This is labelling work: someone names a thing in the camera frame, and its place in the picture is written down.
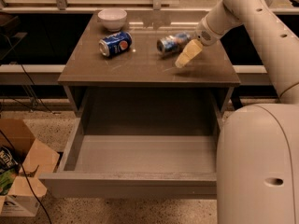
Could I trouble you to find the dark chip bag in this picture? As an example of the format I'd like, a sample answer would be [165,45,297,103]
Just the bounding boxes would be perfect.
[0,146,18,174]

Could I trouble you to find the redbull can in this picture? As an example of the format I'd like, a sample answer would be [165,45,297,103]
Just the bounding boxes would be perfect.
[157,32,191,55]

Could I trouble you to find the white ceramic bowl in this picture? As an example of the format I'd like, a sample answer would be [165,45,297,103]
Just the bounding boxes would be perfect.
[97,8,127,32]

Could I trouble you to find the blue pepsi can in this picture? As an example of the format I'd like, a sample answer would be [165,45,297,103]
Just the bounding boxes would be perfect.
[99,32,132,57]

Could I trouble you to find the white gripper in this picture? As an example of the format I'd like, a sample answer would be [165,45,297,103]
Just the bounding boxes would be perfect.
[175,16,223,68]

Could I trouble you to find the cardboard box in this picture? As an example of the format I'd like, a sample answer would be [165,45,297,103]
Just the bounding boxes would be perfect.
[0,119,59,217]

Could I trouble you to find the black cable left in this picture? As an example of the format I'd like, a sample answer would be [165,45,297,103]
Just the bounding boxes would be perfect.
[0,35,54,224]

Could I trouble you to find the open grey top drawer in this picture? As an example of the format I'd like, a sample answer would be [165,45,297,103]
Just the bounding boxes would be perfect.
[38,88,225,201]

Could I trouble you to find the green snack bag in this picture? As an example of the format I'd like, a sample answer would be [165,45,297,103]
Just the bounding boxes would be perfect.
[0,169,18,195]

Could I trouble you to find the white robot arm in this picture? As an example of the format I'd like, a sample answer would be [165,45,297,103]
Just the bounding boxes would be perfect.
[176,0,299,224]

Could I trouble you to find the grey cabinet with top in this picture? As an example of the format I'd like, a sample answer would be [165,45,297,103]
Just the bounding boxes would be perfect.
[58,10,240,110]

